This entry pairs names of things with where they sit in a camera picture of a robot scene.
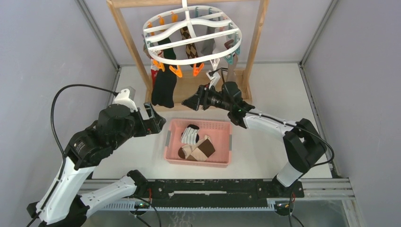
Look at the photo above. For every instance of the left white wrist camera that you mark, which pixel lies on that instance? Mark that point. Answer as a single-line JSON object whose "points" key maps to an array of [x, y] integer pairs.
{"points": [[126, 97]]}

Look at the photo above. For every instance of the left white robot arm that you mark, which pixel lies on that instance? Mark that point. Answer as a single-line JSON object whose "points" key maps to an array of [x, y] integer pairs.
{"points": [[62, 205]]}

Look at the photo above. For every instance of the pink plastic basket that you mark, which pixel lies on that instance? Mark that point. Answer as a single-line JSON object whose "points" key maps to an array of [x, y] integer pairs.
{"points": [[220, 133]]}

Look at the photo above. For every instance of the brown argyle sock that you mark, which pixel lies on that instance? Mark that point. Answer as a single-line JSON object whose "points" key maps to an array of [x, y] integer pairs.
{"points": [[190, 48]]}

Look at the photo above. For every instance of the red christmas sock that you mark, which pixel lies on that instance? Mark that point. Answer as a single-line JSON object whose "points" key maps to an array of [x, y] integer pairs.
{"points": [[154, 71]]}

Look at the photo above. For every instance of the taupe striped cuff sock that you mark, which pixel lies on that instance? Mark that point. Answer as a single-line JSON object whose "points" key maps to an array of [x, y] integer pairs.
{"points": [[231, 76]]}

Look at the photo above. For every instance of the grey sock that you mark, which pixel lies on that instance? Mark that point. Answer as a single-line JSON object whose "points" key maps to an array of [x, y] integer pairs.
{"points": [[209, 44]]}

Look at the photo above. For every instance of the white slotted cable duct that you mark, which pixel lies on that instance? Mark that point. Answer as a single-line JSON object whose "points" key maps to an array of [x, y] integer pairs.
{"points": [[132, 205]]}

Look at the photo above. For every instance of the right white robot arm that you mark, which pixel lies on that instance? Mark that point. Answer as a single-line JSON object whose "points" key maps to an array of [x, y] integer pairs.
{"points": [[303, 144]]}

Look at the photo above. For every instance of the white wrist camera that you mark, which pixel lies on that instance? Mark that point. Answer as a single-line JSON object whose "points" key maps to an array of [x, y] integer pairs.
{"points": [[214, 77], [126, 97]]}

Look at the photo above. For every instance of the beige brown patch sock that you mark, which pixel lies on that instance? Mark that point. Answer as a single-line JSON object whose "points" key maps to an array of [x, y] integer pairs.
{"points": [[200, 151]]}

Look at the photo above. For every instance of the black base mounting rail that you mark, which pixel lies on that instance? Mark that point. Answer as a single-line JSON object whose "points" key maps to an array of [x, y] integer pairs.
{"points": [[228, 193]]}

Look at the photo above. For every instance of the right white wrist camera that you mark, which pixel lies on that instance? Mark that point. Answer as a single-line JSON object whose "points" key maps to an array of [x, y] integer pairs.
{"points": [[214, 77]]}

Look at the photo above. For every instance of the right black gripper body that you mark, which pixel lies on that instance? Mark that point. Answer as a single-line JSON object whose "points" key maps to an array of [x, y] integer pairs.
{"points": [[213, 99]]}

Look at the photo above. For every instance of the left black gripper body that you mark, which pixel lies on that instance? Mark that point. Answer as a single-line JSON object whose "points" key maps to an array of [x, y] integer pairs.
{"points": [[138, 126]]}

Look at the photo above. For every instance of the wooden hanger stand frame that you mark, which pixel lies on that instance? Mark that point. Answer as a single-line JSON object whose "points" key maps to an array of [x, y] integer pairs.
{"points": [[197, 82]]}

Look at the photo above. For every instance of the white round clip hanger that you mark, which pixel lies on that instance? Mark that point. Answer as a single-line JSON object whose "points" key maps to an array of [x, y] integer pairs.
{"points": [[198, 15]]}

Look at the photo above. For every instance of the black white striped sock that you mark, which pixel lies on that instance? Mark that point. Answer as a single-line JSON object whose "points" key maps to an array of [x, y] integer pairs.
{"points": [[190, 134]]}

